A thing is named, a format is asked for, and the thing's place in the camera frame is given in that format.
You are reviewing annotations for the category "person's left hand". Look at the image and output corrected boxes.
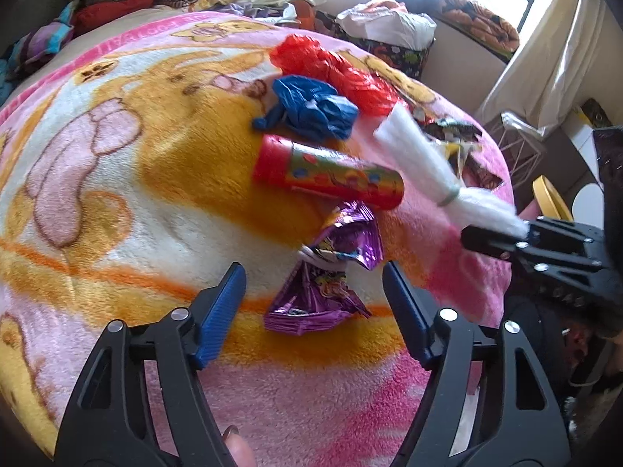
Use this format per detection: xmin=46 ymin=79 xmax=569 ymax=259
xmin=221 ymin=425 xmax=256 ymax=467

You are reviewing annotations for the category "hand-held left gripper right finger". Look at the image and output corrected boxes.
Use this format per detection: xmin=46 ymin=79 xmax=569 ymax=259
xmin=382 ymin=260 xmax=572 ymax=467

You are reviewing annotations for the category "purple foil wrapper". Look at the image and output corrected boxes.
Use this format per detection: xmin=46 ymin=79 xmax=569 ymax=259
xmin=263 ymin=200 xmax=385 ymax=336

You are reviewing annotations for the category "colourful tube with red cap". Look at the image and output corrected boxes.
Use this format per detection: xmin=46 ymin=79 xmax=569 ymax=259
xmin=252 ymin=135 xmax=406 ymax=211

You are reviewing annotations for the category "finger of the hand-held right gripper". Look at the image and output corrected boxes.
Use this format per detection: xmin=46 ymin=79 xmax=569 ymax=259
xmin=460 ymin=224 xmax=610 ymax=298
xmin=527 ymin=215 xmax=607 ymax=260

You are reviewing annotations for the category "red plastic bag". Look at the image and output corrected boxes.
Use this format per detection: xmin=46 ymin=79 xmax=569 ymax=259
xmin=269 ymin=34 xmax=405 ymax=118

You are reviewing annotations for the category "white wire stool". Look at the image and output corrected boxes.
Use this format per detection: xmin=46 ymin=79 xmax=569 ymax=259
xmin=487 ymin=112 xmax=551 ymax=195

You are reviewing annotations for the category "blue plastic bag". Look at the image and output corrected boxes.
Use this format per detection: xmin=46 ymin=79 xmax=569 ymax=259
xmin=252 ymin=75 xmax=360 ymax=141

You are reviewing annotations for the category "white plastic bag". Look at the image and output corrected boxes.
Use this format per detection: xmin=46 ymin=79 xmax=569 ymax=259
xmin=336 ymin=0 xmax=439 ymax=52

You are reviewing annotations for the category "orange patterned quilt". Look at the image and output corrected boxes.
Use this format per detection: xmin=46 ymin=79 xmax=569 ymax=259
xmin=438 ymin=0 xmax=521 ymax=61

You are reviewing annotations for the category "orange fabric bag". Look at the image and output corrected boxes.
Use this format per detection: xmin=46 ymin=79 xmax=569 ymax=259
xmin=293 ymin=0 xmax=322 ymax=27

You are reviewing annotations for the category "green patterned bag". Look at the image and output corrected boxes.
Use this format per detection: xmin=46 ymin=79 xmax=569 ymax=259
xmin=581 ymin=98 xmax=610 ymax=130

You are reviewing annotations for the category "pink printed blanket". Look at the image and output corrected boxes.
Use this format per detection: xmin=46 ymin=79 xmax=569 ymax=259
xmin=0 ymin=10 xmax=517 ymax=467

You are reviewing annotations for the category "black bin with yellow rim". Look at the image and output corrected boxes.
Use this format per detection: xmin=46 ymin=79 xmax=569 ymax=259
xmin=532 ymin=175 xmax=575 ymax=222

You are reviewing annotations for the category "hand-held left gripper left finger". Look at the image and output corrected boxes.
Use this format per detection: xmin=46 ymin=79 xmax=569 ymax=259
xmin=53 ymin=262 xmax=247 ymax=467

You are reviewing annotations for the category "dark torn snack wrapper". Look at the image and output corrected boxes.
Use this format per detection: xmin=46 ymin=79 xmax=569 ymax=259
xmin=409 ymin=102 xmax=504 ymax=190

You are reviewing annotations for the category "white fibre bundle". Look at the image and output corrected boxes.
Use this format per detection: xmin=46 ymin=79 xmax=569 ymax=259
xmin=373 ymin=106 xmax=529 ymax=239

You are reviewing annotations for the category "pile of clothes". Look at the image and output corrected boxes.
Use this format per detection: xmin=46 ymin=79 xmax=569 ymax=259
xmin=0 ymin=0 xmax=312 ymax=103

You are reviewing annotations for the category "dinosaur print fabric basket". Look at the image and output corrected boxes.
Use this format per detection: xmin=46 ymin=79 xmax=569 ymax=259
xmin=316 ymin=10 xmax=436 ymax=81

